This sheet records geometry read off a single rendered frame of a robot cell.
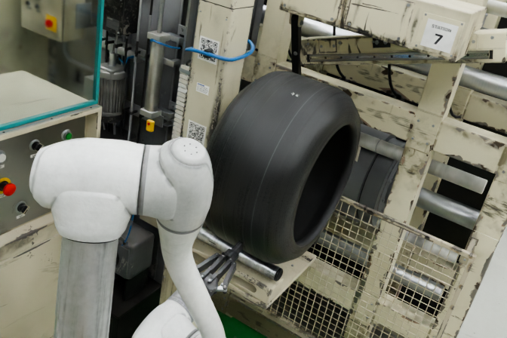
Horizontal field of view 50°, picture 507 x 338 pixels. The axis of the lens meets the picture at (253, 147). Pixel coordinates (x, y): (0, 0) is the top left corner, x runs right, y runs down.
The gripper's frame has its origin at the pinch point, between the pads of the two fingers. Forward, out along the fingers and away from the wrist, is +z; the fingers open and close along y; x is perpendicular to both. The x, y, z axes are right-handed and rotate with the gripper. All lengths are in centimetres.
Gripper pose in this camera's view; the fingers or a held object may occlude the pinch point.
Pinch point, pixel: (234, 251)
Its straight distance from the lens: 166.1
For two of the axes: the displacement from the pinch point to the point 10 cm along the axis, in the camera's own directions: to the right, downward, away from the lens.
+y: -8.4, -3.5, 4.2
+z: 5.5, -4.9, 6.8
